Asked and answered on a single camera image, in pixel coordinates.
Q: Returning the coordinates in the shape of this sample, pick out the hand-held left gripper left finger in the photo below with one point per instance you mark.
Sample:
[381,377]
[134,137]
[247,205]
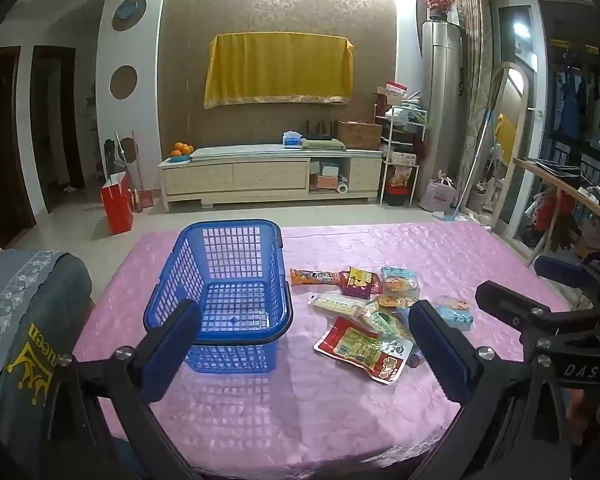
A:
[172,347]

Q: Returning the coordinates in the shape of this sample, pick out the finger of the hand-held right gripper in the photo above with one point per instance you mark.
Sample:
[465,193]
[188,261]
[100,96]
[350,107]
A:
[505,305]
[560,269]

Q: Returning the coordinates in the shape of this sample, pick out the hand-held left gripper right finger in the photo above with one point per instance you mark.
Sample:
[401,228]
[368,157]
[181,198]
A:
[437,355]

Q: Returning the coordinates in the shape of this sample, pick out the blue plastic basket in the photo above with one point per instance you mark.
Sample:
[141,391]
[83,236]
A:
[240,340]

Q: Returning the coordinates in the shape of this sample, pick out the orange yellow snack packet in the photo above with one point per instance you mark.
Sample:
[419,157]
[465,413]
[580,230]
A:
[395,301]

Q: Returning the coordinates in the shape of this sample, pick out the large red snack packet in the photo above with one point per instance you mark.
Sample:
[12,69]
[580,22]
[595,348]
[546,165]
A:
[355,347]

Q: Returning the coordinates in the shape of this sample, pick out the small red snack packet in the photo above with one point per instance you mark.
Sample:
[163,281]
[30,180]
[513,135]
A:
[376,284]

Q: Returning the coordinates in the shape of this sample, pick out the purple snack packet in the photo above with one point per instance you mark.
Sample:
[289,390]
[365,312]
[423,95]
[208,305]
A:
[355,292]

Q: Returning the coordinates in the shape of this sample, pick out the small yellow snack packet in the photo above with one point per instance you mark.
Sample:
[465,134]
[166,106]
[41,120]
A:
[360,277]

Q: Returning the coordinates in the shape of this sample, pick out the white cracker packet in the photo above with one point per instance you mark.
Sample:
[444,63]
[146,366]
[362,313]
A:
[335,305]

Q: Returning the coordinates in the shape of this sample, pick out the long orange snack packet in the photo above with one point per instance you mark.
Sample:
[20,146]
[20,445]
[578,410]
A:
[312,277]

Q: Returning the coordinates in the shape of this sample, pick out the person's right hand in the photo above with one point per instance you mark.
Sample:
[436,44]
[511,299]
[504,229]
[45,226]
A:
[595,415]

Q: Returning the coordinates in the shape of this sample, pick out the wooden clothes rack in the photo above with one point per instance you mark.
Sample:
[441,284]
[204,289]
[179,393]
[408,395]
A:
[570,182]

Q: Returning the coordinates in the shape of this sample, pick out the pink tablecloth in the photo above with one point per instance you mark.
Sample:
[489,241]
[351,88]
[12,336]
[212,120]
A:
[330,420]

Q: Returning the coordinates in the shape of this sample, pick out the pink bag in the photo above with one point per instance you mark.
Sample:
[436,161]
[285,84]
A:
[437,196]

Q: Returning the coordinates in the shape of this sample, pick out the standing mirror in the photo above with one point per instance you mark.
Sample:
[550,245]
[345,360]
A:
[510,150]

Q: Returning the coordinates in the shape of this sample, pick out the blue mop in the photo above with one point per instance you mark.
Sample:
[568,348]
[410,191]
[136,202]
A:
[472,170]

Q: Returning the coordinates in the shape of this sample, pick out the red dustpan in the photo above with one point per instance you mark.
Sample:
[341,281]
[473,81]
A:
[144,201]

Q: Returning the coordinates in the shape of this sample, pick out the red paper bag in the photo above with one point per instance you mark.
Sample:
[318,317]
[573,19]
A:
[116,205]

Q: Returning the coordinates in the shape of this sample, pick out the white metal rack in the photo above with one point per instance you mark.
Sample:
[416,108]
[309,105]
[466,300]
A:
[401,160]

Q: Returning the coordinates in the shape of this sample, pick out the broom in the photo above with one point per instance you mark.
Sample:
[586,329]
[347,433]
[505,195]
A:
[135,170]

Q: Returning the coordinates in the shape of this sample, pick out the blue fruit bowl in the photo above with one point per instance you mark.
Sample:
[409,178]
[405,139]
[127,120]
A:
[179,158]

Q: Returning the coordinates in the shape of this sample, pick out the paper towel roll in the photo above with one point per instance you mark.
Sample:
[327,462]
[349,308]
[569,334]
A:
[342,188]

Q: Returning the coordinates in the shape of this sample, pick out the beige TV cabinet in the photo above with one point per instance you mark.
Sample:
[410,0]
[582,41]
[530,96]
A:
[260,175]

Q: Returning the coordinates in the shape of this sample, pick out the standing air conditioner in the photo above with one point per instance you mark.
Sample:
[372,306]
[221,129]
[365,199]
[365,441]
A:
[442,110]

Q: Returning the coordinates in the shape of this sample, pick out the pile of oranges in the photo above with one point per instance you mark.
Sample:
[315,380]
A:
[181,148]

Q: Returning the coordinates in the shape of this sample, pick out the patterned curtain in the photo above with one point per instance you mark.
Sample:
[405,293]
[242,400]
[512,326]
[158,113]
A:
[472,85]

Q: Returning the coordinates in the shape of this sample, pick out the grey cabinet mat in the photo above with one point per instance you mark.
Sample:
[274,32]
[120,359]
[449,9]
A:
[250,152]

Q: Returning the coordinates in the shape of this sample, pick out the brown cardboard box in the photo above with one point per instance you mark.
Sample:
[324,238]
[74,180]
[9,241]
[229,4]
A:
[358,134]

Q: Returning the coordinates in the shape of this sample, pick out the red white box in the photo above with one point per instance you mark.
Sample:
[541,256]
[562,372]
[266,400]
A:
[396,92]

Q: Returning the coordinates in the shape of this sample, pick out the blue tissue box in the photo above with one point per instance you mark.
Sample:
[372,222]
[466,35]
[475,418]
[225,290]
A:
[292,140]

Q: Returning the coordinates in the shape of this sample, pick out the green cushion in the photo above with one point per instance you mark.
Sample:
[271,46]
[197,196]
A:
[322,144]

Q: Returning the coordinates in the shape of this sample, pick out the dark wooden door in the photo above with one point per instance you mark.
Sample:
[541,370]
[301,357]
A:
[72,120]
[5,160]

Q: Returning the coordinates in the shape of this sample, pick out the black router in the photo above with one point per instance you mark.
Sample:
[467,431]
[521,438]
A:
[319,132]

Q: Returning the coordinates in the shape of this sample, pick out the flower vase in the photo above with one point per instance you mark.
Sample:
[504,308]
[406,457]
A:
[437,5]

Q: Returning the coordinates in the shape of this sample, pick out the yellow cloth cover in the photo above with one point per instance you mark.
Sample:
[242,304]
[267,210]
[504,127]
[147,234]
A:
[280,67]

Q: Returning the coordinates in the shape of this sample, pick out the round wall niche with plate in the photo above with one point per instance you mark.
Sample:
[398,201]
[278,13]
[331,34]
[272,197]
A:
[128,12]

